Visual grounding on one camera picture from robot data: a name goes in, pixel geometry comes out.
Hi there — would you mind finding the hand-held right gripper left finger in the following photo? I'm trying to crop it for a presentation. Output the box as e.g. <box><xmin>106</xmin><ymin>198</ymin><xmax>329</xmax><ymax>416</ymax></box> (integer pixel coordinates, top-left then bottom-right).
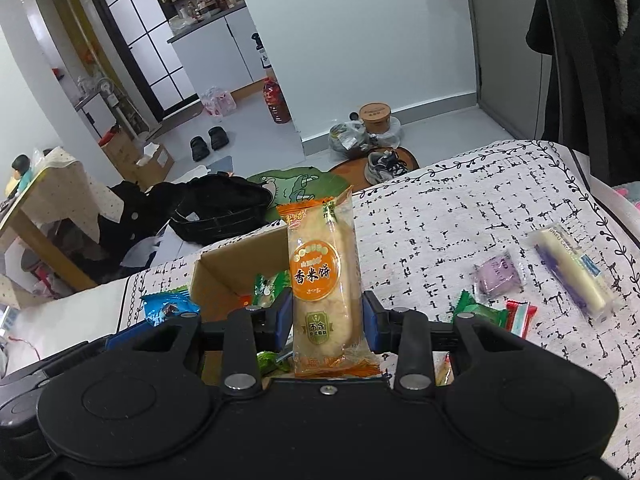
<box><xmin>115</xmin><ymin>290</ymin><xmax>294</xmax><ymax>393</ymax></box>

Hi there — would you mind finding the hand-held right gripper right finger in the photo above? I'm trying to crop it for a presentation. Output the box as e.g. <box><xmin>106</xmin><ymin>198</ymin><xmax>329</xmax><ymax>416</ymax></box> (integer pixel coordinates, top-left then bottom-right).
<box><xmin>362</xmin><ymin>291</ymin><xmax>531</xmax><ymax>393</ymax></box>

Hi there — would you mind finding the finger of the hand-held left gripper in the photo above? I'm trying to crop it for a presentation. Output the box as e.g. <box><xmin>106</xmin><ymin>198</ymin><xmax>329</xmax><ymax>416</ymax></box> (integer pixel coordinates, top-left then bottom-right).
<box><xmin>40</xmin><ymin>329</ymin><xmax>151</xmax><ymax>381</ymax></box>

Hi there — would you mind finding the green snack packet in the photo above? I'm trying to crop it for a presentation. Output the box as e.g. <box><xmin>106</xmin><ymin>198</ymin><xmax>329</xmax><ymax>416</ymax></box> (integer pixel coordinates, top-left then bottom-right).
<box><xmin>450</xmin><ymin>291</ymin><xmax>508</xmax><ymax>331</ymax></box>
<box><xmin>251</xmin><ymin>272</ymin><xmax>293</xmax><ymax>308</ymax></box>

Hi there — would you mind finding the blue snack packet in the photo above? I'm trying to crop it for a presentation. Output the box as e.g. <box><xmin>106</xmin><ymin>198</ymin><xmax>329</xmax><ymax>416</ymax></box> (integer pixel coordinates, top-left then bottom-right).
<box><xmin>140</xmin><ymin>285</ymin><xmax>201</xmax><ymax>328</ymax></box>

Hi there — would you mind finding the orange rice cracker packet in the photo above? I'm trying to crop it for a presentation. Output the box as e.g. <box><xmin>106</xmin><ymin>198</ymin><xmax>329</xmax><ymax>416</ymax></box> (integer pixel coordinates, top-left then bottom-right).
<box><xmin>276</xmin><ymin>186</ymin><xmax>383</xmax><ymax>380</ymax></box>

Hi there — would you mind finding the brown cardboard box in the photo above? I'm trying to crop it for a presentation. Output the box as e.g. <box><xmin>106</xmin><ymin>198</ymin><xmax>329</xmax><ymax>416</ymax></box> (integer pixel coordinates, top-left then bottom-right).
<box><xmin>189</xmin><ymin>222</ymin><xmax>296</xmax><ymax>376</ymax></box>

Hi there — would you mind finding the purple snack packet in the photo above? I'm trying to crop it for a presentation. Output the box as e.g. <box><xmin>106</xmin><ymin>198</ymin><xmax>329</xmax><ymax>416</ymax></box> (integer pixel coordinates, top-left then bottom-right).
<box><xmin>470</xmin><ymin>252</ymin><xmax>526</xmax><ymax>297</ymax></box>

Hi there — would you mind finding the red striped snack packet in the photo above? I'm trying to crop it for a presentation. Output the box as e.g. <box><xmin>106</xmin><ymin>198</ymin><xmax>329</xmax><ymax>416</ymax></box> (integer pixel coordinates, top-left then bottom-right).
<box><xmin>505</xmin><ymin>300</ymin><xmax>537</xmax><ymax>336</ymax></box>

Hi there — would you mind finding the white cheese stick packet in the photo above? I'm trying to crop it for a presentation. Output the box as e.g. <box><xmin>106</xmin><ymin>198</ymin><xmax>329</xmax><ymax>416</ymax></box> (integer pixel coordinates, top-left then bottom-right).
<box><xmin>529</xmin><ymin>223</ymin><xmax>617</xmax><ymax>322</ymax></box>

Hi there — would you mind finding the plain white bedding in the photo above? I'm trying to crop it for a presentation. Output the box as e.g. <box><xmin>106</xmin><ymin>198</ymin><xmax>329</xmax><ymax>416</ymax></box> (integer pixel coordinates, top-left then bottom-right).
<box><xmin>0</xmin><ymin>275</ymin><xmax>131</xmax><ymax>381</ymax></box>

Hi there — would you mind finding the black clothes heap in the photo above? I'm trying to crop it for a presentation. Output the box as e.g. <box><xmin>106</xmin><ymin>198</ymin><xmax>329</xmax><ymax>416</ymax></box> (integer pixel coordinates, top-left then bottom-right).
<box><xmin>95</xmin><ymin>180</ymin><xmax>176</xmax><ymax>281</ymax></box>

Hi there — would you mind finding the yellow wooden table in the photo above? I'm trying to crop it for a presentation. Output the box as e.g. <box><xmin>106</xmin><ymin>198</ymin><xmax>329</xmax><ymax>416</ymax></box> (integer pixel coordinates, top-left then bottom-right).
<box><xmin>0</xmin><ymin>165</ymin><xmax>101</xmax><ymax>292</ymax></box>

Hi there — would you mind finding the black duffel bag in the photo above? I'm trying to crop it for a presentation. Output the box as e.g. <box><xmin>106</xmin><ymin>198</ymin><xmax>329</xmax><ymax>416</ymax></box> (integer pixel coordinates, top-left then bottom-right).
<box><xmin>170</xmin><ymin>174</ymin><xmax>276</xmax><ymax>243</ymax></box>

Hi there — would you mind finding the green crocodile rug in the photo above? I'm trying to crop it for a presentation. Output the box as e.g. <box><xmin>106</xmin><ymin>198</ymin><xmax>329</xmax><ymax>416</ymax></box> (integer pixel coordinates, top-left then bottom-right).
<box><xmin>247</xmin><ymin>166</ymin><xmax>333</xmax><ymax>223</ymax></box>

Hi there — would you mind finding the orange round mat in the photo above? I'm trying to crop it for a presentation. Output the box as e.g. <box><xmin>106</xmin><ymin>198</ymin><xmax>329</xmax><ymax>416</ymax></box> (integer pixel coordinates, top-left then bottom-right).
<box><xmin>330</xmin><ymin>145</ymin><xmax>421</xmax><ymax>192</ymax></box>

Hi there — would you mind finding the dotted cream tablecloth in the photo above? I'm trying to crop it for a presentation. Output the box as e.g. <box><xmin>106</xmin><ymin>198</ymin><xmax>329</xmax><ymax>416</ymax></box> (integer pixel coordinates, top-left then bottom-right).
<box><xmin>30</xmin><ymin>146</ymin><xmax>126</xmax><ymax>241</ymax></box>

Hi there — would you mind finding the grey sneaker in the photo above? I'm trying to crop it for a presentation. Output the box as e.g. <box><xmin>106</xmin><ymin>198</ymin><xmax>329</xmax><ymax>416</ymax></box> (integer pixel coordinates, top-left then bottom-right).
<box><xmin>364</xmin><ymin>149</ymin><xmax>408</xmax><ymax>184</ymax></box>

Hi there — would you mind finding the small open cardboard carton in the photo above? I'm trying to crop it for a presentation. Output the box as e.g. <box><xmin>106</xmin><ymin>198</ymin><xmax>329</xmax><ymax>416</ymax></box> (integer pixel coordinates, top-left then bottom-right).
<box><xmin>132</xmin><ymin>142</ymin><xmax>176</xmax><ymax>187</ymax></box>

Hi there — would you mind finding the clear plastic trash bag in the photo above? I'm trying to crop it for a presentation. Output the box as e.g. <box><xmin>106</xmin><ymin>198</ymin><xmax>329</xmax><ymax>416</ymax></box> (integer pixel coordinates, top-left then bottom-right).
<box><xmin>327</xmin><ymin>120</ymin><xmax>371</xmax><ymax>154</ymax></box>

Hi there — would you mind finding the large floor cardboard carton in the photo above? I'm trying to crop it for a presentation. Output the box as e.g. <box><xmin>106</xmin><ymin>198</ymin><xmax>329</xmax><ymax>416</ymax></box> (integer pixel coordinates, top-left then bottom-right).
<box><xmin>100</xmin><ymin>127</ymin><xmax>138</xmax><ymax>167</ymax></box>

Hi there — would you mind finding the black-haired doll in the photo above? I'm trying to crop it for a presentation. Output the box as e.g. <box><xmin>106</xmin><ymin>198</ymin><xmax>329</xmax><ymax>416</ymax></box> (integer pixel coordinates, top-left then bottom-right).
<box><xmin>5</xmin><ymin>155</ymin><xmax>34</xmax><ymax>196</ymax></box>

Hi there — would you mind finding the brown paper tub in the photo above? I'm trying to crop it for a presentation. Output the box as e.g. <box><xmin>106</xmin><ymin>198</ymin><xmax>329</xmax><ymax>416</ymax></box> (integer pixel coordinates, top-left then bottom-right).
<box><xmin>358</xmin><ymin>102</ymin><xmax>393</xmax><ymax>135</ymax></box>

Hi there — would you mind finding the red-labelled oil bottle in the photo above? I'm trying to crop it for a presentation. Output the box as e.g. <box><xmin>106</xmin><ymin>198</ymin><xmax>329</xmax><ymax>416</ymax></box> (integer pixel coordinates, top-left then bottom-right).
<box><xmin>262</xmin><ymin>76</ymin><xmax>292</xmax><ymax>124</ymax></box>

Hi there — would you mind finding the pink plastic bag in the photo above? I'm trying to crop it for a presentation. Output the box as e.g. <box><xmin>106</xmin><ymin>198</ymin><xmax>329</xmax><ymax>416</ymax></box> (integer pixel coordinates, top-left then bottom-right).
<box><xmin>200</xmin><ymin>86</ymin><xmax>237</xmax><ymax>120</ymax></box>

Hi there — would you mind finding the white standing fan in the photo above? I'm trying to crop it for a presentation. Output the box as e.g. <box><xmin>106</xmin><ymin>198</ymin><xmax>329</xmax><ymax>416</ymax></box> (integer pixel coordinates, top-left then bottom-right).
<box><xmin>95</xmin><ymin>77</ymin><xmax>126</xmax><ymax>111</ymax></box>

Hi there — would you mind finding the black spray bottle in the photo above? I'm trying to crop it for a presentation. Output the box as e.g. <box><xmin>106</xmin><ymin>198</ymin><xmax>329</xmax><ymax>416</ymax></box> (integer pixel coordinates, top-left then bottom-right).
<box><xmin>250</xmin><ymin>32</ymin><xmax>273</xmax><ymax>81</ymax></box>

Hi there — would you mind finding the white kitchen cabinet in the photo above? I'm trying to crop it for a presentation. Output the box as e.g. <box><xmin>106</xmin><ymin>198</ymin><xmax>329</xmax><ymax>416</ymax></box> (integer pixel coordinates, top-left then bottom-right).
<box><xmin>167</xmin><ymin>5</ymin><xmax>271</xmax><ymax>99</ymax></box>

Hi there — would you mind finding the black-framed glass door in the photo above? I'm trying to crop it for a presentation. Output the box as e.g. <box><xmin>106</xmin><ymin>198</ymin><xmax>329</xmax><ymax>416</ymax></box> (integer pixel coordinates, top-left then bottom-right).
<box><xmin>85</xmin><ymin>0</ymin><xmax>198</xmax><ymax>123</ymax></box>

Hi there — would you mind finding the black fleece coat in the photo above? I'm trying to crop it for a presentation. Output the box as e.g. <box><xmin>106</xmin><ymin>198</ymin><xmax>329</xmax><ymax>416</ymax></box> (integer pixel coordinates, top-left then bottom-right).
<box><xmin>525</xmin><ymin>0</ymin><xmax>640</xmax><ymax>187</ymax></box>

